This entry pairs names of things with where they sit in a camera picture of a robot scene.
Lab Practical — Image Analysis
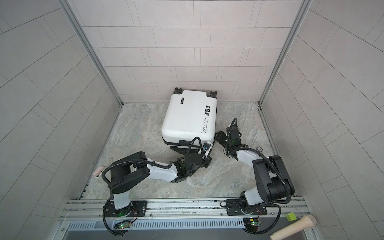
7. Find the right circuit board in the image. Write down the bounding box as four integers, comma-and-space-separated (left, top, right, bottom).
243, 218, 263, 229

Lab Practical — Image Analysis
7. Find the left black cable conduit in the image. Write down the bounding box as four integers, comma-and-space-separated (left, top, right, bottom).
101, 136, 208, 236

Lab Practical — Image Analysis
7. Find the green sticky note block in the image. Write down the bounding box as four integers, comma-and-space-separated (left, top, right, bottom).
285, 212, 298, 222

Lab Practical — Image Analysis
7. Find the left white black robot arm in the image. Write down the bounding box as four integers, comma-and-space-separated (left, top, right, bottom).
102, 144, 213, 210

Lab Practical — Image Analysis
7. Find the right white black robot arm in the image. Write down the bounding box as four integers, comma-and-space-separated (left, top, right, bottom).
215, 125, 295, 214

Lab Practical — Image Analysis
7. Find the circuit board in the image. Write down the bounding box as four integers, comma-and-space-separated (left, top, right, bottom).
243, 218, 263, 229
114, 221, 132, 230

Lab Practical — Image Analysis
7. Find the beige wooden handle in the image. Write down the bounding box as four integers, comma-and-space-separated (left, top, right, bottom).
270, 215, 317, 240

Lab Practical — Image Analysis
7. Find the left circuit board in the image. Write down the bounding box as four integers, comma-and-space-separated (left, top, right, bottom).
114, 221, 132, 230

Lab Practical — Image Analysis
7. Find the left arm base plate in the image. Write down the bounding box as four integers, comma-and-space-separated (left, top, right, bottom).
103, 200, 148, 218

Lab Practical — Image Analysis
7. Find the right black cable conduit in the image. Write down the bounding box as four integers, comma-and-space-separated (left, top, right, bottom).
225, 117, 292, 235

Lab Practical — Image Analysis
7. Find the pink small device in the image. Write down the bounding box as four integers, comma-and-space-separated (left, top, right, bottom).
92, 166, 105, 178

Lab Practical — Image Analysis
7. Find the black white suitcase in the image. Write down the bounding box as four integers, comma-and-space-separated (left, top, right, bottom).
162, 88, 218, 155

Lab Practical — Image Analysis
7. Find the black cable conduit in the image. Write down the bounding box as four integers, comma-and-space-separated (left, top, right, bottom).
225, 117, 292, 235
101, 136, 208, 236

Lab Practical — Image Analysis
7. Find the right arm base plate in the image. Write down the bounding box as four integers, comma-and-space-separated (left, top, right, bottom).
223, 198, 268, 216

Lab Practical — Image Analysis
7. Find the aluminium mounting rail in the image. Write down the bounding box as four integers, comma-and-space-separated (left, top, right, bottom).
59, 196, 310, 221

